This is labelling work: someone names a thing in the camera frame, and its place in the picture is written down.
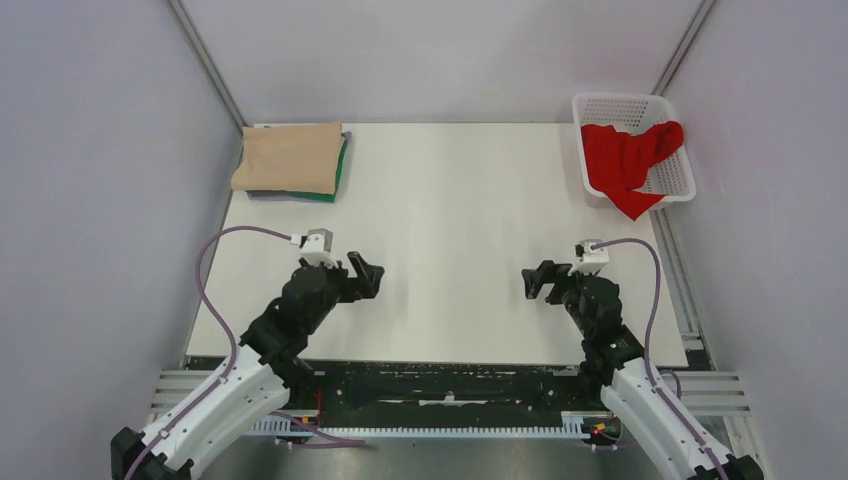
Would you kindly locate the aluminium frame post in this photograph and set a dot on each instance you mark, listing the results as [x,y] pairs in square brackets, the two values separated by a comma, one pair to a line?
[689,36]
[205,59]

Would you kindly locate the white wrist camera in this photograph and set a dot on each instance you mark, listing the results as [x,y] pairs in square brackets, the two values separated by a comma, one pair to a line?
[591,257]
[315,248]

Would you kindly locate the left aluminium frame post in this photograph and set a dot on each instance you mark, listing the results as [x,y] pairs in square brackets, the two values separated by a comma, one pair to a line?
[205,59]

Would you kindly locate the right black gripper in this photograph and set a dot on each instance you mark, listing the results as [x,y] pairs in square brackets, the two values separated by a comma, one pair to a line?
[548,272]

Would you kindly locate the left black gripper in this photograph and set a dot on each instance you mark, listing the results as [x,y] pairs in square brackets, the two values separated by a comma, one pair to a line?
[364,286]

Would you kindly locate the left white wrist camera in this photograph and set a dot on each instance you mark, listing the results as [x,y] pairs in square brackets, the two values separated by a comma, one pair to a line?
[315,248]

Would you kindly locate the right aluminium frame post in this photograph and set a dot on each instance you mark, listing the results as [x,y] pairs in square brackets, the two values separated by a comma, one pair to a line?
[689,36]

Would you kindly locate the green folded t shirt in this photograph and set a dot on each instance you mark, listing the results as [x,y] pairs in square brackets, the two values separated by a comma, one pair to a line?
[330,198]

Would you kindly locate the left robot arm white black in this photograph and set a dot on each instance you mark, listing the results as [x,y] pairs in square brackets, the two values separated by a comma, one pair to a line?
[258,378]

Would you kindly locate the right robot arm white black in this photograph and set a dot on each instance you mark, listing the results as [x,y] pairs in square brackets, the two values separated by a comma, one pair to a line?
[616,373]

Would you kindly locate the white plastic laundry basket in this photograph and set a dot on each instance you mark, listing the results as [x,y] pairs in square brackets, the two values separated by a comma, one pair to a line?
[634,114]

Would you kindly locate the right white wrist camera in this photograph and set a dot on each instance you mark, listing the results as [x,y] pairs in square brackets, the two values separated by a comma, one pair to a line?
[591,257]

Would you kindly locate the red t shirt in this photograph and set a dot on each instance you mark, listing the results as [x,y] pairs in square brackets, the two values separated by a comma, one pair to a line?
[618,163]

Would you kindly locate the beige folded t shirt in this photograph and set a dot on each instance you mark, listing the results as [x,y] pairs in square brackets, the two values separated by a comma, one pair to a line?
[301,158]

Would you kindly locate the white slotted cable duct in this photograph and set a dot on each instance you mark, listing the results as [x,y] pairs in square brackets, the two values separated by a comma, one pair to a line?
[571,428]

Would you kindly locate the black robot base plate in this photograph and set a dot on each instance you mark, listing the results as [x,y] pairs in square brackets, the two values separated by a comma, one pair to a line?
[442,395]

